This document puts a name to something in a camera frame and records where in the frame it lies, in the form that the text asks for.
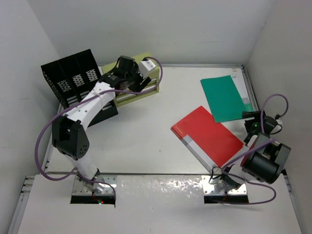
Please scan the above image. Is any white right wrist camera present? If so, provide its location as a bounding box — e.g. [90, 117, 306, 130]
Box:
[275, 117, 283, 126]

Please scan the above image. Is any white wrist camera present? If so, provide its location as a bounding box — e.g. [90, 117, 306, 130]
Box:
[138, 60, 156, 78]
[275, 117, 283, 126]

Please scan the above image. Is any green clip folder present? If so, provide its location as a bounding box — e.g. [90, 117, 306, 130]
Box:
[200, 75, 254, 123]

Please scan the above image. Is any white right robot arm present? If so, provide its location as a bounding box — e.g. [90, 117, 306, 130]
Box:
[220, 111, 291, 190]

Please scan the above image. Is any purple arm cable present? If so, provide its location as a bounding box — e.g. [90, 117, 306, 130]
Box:
[212, 94, 290, 205]
[34, 57, 164, 198]

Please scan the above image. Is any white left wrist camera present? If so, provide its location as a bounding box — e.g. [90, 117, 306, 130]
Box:
[138, 60, 156, 78]

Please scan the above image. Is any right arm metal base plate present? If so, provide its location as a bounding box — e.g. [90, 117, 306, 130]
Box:
[201, 175, 248, 196]

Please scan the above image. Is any olive green drawer cabinet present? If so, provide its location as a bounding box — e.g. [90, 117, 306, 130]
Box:
[100, 51, 161, 108]

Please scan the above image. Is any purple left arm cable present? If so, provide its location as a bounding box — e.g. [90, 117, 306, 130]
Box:
[34, 57, 164, 198]

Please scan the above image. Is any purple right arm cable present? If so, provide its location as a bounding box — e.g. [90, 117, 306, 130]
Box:
[212, 94, 290, 205]

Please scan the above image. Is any black perforated file organizer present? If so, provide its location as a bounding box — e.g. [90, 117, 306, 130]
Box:
[40, 49, 119, 127]

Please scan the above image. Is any red file folder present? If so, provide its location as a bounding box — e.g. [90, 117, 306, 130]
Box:
[171, 106, 243, 172]

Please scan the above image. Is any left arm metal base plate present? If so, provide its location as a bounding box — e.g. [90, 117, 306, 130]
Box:
[72, 174, 117, 196]

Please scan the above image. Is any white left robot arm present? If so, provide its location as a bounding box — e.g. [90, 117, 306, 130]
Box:
[52, 56, 156, 181]

